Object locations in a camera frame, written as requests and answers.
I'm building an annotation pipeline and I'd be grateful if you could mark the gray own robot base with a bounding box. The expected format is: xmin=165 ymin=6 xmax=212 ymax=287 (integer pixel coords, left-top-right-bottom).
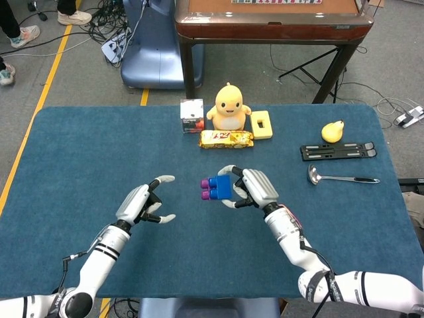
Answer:
xmin=137 ymin=297 xmax=282 ymax=318

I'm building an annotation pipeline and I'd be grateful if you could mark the blue toy brick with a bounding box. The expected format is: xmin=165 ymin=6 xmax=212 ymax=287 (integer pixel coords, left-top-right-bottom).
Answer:
xmin=207 ymin=174 xmax=233 ymax=201

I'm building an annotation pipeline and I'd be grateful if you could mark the black folding stand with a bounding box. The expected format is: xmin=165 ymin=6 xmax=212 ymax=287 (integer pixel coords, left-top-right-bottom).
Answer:
xmin=299 ymin=141 xmax=378 ymax=162

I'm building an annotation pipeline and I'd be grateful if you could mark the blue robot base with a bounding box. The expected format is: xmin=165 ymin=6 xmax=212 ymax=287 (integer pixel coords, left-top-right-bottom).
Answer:
xmin=120 ymin=0 xmax=205 ymax=90

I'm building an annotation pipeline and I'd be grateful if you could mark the steel ladle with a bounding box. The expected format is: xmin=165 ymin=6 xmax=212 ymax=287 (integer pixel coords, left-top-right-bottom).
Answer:
xmin=307 ymin=164 xmax=381 ymax=186

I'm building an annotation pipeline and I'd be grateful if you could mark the yellow sponge block with hole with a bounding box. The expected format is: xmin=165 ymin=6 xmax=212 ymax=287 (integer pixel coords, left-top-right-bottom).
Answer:
xmin=250 ymin=110 xmax=274 ymax=140

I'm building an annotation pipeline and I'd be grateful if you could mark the black white coffee box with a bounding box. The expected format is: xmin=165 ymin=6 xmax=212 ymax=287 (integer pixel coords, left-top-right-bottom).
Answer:
xmin=180 ymin=98 xmax=205 ymax=134

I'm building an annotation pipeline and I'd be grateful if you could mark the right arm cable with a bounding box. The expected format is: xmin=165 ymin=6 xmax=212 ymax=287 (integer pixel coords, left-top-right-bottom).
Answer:
xmin=297 ymin=237 xmax=335 ymax=304

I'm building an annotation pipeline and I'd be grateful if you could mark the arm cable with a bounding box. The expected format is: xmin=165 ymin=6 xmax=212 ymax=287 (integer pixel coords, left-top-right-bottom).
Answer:
xmin=297 ymin=237 xmax=335 ymax=304
xmin=56 ymin=225 xmax=113 ymax=295

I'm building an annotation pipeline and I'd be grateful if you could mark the white power strip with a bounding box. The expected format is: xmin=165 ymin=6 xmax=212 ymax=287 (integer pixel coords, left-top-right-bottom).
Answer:
xmin=101 ymin=31 xmax=132 ymax=64

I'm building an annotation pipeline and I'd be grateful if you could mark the blue felt table cover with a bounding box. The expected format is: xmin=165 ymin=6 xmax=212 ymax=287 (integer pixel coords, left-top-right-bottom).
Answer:
xmin=0 ymin=105 xmax=424 ymax=299

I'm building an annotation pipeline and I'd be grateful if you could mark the white foot pedal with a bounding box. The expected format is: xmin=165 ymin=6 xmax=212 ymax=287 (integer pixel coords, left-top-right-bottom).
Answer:
xmin=393 ymin=105 xmax=424 ymax=129

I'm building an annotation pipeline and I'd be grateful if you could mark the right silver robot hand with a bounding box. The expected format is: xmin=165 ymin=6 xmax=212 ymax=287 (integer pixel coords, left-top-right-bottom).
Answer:
xmin=217 ymin=164 xmax=280 ymax=210

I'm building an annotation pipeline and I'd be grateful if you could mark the magenta toy brick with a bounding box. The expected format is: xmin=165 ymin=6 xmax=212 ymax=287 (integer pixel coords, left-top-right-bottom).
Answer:
xmin=200 ymin=178 xmax=213 ymax=201

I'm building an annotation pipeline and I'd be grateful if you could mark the yellow biscuit pack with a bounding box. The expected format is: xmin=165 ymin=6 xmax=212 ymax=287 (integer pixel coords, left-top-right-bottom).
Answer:
xmin=198 ymin=129 xmax=255 ymax=150

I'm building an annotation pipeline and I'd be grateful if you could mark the tan cloth bag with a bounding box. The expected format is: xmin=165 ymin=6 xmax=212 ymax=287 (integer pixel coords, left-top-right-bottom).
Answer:
xmin=402 ymin=191 xmax=424 ymax=229

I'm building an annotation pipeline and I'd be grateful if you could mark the yellow pear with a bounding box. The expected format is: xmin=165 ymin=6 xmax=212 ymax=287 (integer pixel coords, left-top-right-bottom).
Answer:
xmin=321 ymin=120 xmax=345 ymax=144

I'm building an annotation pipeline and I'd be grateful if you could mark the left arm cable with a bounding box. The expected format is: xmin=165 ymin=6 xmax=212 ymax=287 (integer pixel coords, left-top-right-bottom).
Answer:
xmin=56 ymin=225 xmax=113 ymax=295

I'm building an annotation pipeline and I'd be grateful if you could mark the person in teal sneakers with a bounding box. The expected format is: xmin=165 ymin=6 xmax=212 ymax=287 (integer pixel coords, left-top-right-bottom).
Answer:
xmin=0 ymin=0 xmax=41 ymax=86

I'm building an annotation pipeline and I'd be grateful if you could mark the yellow plush toy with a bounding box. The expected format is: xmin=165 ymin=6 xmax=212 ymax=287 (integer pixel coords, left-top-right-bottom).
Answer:
xmin=206 ymin=81 xmax=252 ymax=131

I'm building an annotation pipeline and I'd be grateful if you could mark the brown mahjong table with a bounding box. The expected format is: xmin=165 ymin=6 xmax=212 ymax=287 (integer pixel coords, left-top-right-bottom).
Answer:
xmin=174 ymin=0 xmax=375 ymax=105

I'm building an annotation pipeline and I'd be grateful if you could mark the person in black clothes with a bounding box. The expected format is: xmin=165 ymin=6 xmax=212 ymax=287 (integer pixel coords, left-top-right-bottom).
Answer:
xmin=56 ymin=0 xmax=93 ymax=27

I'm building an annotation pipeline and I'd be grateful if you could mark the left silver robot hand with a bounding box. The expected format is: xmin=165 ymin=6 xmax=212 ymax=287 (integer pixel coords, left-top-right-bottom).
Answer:
xmin=115 ymin=174 xmax=177 ymax=228

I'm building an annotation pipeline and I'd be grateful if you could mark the black tripod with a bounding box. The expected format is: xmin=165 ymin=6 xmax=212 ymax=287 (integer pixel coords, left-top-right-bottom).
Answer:
xmin=278 ymin=46 xmax=348 ymax=100

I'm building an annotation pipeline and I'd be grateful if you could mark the black floor cable bundle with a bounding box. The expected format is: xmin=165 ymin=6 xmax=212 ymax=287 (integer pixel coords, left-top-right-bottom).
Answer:
xmin=89 ymin=0 xmax=133 ymax=69

